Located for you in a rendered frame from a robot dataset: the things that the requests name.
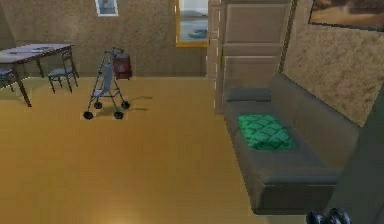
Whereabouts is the dark wooden table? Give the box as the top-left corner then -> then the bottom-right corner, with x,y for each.
0,43 -> 75,108

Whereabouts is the yellow framed window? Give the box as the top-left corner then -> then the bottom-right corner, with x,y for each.
174,0 -> 210,48

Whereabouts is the dark chair grey seat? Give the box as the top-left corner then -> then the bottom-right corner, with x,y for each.
47,48 -> 80,95
0,67 -> 17,93

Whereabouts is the beige panelled door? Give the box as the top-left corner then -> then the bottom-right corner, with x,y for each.
215,0 -> 294,116

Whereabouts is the dark red bag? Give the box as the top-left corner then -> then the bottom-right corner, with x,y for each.
112,53 -> 133,81

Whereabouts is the white framed picture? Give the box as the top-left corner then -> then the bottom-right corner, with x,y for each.
95,0 -> 120,18

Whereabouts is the grey sofa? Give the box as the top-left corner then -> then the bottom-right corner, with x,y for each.
223,72 -> 362,216

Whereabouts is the black dumbbell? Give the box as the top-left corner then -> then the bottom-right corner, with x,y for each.
305,207 -> 352,224

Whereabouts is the dark framed brown picture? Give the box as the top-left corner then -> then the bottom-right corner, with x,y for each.
308,0 -> 384,33

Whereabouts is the grey wheeled walker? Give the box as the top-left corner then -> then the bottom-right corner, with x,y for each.
82,47 -> 131,121

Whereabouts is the green patterned pillow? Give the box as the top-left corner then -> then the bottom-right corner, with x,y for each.
237,114 -> 296,151

